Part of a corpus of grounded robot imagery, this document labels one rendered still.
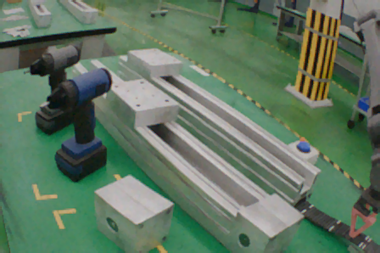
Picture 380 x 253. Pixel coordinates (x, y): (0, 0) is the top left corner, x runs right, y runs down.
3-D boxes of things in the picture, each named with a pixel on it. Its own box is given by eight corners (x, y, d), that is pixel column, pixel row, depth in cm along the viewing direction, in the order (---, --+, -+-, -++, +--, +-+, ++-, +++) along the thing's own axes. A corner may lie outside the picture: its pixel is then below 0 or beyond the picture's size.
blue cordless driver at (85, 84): (111, 164, 83) (119, 70, 73) (56, 195, 67) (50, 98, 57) (89, 149, 86) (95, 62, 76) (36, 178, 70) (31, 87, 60)
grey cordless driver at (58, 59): (78, 121, 97) (85, 46, 87) (32, 145, 81) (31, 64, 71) (63, 112, 100) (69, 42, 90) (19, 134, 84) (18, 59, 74)
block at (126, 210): (176, 234, 65) (183, 198, 61) (135, 259, 57) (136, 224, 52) (136, 209, 70) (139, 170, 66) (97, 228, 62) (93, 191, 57)
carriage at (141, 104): (175, 131, 89) (179, 104, 86) (133, 139, 83) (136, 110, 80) (140, 103, 100) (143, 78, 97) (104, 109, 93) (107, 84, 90)
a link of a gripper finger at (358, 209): (337, 233, 61) (356, 199, 57) (350, 220, 66) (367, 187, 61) (357, 248, 57) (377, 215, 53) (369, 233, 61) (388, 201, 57)
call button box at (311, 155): (313, 171, 93) (320, 151, 91) (294, 181, 88) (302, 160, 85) (295, 157, 99) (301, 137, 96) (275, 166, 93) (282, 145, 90)
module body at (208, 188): (259, 228, 70) (273, 197, 66) (223, 245, 64) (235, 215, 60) (94, 81, 124) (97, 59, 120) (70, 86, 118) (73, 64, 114)
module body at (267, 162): (309, 199, 81) (321, 170, 77) (286, 213, 75) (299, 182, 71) (139, 75, 135) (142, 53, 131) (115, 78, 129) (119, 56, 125)
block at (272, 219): (293, 244, 65) (311, 210, 61) (253, 270, 58) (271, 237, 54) (267, 224, 71) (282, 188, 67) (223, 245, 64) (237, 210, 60)
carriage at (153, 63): (180, 82, 117) (183, 62, 114) (148, 87, 111) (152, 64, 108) (153, 66, 128) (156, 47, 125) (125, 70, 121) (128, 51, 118)
